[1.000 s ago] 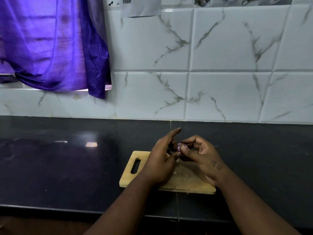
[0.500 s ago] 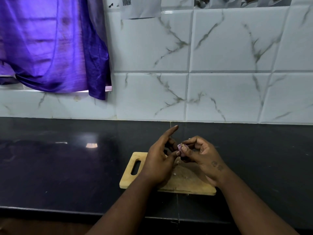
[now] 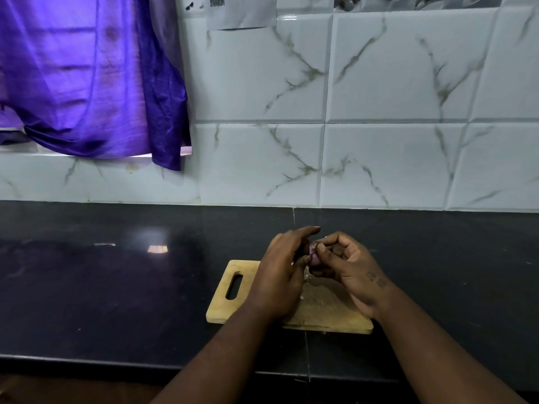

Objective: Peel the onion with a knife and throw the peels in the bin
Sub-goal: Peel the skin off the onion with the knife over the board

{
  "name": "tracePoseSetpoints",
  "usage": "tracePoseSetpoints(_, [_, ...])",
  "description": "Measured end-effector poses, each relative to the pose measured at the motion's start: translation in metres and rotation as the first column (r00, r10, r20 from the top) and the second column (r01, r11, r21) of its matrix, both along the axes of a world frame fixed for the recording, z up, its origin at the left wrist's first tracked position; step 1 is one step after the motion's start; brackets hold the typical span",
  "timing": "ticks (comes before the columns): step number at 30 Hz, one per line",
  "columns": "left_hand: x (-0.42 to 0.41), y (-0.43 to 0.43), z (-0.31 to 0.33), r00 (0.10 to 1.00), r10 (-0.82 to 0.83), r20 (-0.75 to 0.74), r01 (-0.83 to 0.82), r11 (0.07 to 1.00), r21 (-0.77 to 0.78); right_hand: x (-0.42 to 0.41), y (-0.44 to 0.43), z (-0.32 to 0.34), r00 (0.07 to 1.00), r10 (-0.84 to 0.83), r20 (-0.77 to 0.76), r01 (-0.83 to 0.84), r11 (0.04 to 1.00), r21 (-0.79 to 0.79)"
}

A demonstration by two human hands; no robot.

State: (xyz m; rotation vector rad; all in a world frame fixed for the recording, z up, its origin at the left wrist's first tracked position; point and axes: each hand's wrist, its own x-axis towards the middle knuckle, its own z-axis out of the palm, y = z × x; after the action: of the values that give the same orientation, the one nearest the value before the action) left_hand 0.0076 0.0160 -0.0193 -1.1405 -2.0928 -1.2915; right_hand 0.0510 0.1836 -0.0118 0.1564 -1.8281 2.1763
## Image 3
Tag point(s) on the person's left forearm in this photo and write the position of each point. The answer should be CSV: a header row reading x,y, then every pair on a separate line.
x,y
227,361

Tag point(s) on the white paper sheet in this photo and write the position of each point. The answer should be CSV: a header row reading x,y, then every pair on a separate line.
x,y
248,12

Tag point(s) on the wooden cutting board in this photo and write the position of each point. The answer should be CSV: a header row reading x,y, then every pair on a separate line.
x,y
324,311

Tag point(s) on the onion peel scraps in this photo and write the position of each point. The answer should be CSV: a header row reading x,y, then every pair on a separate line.
x,y
308,276

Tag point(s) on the person's right hand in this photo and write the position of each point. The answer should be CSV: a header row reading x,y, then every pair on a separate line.
x,y
358,273

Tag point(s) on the person's right forearm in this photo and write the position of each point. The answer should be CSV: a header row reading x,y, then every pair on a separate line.
x,y
433,361

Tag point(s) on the dark wooden cabinet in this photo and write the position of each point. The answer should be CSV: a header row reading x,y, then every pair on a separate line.
x,y
63,391

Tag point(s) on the person's left hand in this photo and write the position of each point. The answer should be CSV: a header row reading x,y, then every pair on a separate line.
x,y
280,277

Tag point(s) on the small pink onion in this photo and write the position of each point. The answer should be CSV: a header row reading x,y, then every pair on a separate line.
x,y
314,259

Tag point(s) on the purple satin curtain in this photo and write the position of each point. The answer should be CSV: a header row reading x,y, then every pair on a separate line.
x,y
84,75

